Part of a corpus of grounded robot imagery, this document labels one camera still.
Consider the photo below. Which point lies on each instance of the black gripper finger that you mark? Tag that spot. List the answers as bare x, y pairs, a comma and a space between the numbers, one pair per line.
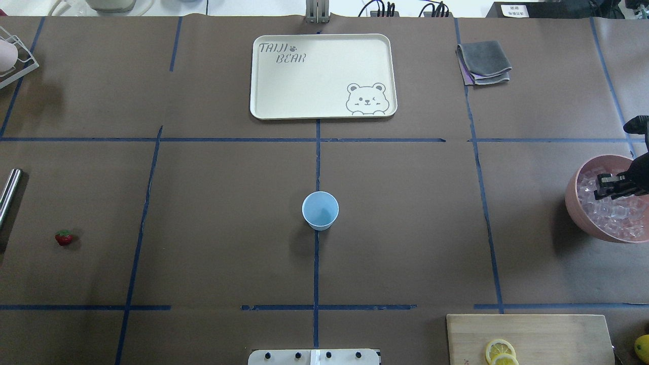
609, 186

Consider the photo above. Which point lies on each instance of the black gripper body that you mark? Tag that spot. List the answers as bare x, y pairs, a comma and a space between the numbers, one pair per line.
640, 174

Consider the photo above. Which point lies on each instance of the red strawberry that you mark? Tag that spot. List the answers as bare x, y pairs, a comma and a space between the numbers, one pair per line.
64, 237

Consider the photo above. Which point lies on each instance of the pink bowl of ice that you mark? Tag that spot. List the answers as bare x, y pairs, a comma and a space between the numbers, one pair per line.
623, 220

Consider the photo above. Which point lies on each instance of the light blue paper cup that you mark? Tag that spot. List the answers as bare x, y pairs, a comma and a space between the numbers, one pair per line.
320, 210

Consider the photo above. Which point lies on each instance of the whole yellow lemon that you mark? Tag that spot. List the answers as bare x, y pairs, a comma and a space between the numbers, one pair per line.
641, 348

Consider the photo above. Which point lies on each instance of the wooden cutting board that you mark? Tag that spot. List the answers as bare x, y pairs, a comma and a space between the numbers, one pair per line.
537, 338

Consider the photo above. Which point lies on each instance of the grey folded cloth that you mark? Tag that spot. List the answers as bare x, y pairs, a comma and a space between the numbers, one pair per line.
483, 63

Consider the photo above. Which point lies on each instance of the lemon slice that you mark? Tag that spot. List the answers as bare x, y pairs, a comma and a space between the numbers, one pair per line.
504, 359
496, 347

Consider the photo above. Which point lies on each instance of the cream bear serving tray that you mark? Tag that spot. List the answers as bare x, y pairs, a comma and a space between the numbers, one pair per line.
322, 76

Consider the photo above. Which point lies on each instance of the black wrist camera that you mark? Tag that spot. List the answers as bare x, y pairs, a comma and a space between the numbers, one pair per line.
637, 125

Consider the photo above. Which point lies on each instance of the aluminium frame post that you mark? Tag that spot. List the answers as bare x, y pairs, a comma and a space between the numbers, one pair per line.
317, 11

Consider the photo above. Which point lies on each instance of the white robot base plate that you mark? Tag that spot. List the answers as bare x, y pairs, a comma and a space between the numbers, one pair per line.
315, 356

